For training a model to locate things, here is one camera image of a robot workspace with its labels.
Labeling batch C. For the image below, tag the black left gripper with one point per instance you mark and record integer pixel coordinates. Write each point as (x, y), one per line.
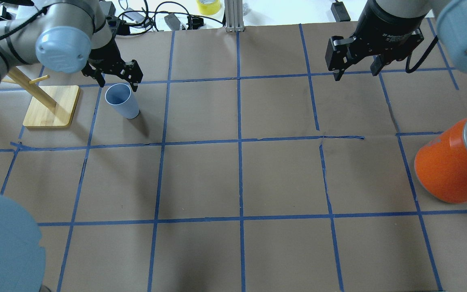
(106, 53)

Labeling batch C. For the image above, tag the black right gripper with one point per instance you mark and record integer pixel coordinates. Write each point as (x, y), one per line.
(383, 25)

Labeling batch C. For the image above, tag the light blue plastic cup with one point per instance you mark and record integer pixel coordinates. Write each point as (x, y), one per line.
(121, 98)

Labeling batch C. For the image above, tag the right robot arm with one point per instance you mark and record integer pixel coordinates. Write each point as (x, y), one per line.
(451, 25)

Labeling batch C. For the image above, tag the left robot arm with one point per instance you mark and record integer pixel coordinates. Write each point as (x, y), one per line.
(65, 36)

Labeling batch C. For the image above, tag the wooden cup stand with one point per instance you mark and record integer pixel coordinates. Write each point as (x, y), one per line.
(50, 106)

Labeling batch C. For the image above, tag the black power adapter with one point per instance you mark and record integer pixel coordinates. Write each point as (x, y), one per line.
(339, 11)

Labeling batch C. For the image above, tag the yellow tape roll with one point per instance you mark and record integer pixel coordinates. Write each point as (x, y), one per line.
(208, 7)

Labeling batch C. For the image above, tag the orange can with grey lid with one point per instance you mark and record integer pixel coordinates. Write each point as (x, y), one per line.
(441, 165)

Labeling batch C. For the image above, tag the aluminium frame post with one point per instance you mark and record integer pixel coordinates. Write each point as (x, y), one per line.
(234, 16)

